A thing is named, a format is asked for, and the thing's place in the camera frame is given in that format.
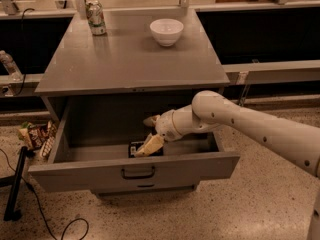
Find open grey top drawer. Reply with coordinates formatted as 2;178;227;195
29;96;239;194

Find white ceramic bowl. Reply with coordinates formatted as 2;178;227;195
150;18;184;47

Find clear plastic bottle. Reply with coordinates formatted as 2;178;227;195
0;50;23;82

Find green soda can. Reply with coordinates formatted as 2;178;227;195
86;1;106;35

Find black stand leg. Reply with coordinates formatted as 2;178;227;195
1;146;27;221

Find snack bag on floor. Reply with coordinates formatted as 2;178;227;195
18;122;48;150

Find grey left side rail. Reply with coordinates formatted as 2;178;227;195
0;74;42;98

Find patterned snack packet on floor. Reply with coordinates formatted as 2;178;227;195
39;121;57;158

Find grey rail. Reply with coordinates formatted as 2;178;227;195
223;60;320;85
0;74;42;98

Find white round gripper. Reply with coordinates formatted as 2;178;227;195
134;110;182;157

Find dark rxbar chocolate wrapper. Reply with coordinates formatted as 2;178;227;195
128;141;163;158

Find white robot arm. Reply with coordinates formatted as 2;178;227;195
135;91;320;178

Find black drawer handle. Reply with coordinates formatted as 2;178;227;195
121;166;156;180

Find grey metal drawer cabinet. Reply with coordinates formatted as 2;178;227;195
34;7;231;196

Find metal bracket under rail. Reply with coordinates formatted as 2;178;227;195
236;71;250;106

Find grey right side rail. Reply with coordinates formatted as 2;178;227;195
223;60;320;85

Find black floor cable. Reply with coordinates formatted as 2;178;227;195
0;148;90;240

